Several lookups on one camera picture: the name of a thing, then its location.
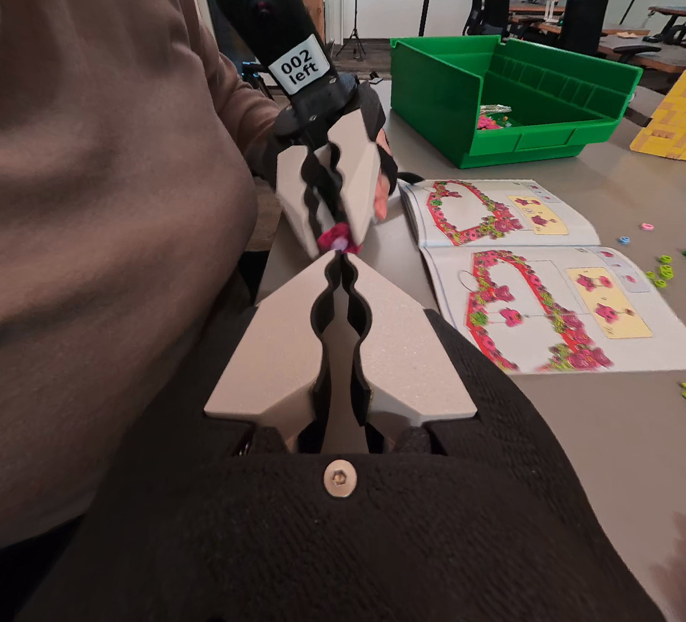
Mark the person's left hand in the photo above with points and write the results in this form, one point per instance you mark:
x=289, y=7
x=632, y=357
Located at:
x=381, y=199

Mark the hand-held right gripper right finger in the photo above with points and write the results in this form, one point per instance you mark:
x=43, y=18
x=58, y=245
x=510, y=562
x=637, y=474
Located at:
x=412, y=365

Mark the clear plastic bag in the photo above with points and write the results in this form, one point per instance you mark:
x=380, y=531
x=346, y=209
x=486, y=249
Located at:
x=494, y=109

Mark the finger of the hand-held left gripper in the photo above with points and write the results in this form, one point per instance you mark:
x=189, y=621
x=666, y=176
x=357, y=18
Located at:
x=292, y=193
x=359, y=177

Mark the black office chair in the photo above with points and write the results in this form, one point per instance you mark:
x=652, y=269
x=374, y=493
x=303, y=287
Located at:
x=493, y=0
x=587, y=17

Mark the green plastic bin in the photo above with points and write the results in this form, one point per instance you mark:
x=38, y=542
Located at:
x=439, y=92

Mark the open lego instruction booklet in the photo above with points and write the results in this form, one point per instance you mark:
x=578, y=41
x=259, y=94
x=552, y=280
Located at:
x=536, y=300

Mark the magenta lego rose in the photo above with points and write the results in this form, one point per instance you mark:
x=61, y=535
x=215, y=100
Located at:
x=335, y=236

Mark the person's left forearm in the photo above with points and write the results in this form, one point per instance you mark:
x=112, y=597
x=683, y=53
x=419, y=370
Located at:
x=241, y=108

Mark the yellow lego box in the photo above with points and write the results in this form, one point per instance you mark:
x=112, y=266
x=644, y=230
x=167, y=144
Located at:
x=664, y=124

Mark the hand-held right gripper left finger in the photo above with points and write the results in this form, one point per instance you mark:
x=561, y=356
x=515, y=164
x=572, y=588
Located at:
x=268, y=365

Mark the pile of loose lego pieces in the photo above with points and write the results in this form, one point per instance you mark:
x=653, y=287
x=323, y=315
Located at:
x=490, y=122

